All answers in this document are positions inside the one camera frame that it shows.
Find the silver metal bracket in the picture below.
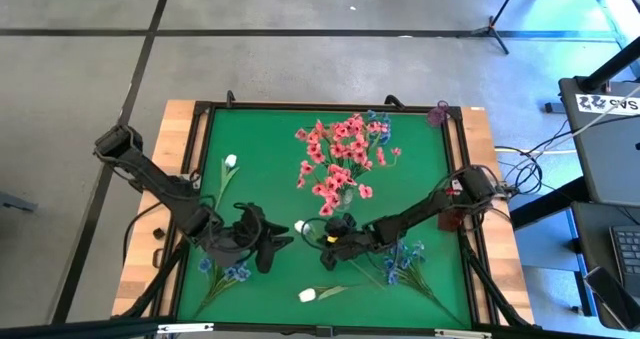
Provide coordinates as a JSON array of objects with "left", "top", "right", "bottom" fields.
[
  {"left": 157, "top": 322, "right": 215, "bottom": 335},
  {"left": 433, "top": 328, "right": 493, "bottom": 339}
]

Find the white cable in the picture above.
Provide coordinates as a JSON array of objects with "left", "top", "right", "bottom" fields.
[{"left": 569, "top": 97, "right": 640, "bottom": 138}]

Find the white printed label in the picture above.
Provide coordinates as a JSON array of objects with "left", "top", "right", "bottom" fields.
[{"left": 574, "top": 93, "right": 640, "bottom": 116}]

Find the black laptop keyboard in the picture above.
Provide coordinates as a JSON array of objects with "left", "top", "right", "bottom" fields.
[{"left": 609, "top": 224, "right": 640, "bottom": 300}]

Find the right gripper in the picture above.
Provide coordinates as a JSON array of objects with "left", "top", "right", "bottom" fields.
[{"left": 318, "top": 213, "right": 374, "bottom": 273}]

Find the black stand pole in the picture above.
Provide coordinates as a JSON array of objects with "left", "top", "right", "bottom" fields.
[{"left": 579, "top": 36, "right": 640, "bottom": 93}]

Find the black desk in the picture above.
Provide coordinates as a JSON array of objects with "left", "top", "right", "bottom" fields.
[{"left": 572, "top": 201, "right": 640, "bottom": 330}]

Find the black smartphone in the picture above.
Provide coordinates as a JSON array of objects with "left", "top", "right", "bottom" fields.
[{"left": 583, "top": 266, "right": 639, "bottom": 331}]

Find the purple glass vase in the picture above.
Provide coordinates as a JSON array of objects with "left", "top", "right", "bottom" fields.
[{"left": 427, "top": 100, "right": 451, "bottom": 129}]

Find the black tripod stand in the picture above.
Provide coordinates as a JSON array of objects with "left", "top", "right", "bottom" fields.
[{"left": 469, "top": 0, "right": 522, "bottom": 56}]

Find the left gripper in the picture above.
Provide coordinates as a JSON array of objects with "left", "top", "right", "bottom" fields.
[{"left": 227, "top": 202, "right": 296, "bottom": 275}]

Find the blue artificial flower bunch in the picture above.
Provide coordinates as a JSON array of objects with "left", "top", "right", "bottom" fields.
[
  {"left": 366, "top": 109, "right": 393, "bottom": 146},
  {"left": 192, "top": 256, "right": 252, "bottom": 320},
  {"left": 382, "top": 239, "right": 464, "bottom": 325}
]

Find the green table mat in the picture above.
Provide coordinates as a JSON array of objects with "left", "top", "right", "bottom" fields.
[{"left": 175, "top": 107, "right": 472, "bottom": 330}]

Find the grey metal foot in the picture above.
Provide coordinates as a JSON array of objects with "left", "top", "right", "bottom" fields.
[{"left": 0, "top": 191, "right": 39, "bottom": 214}]

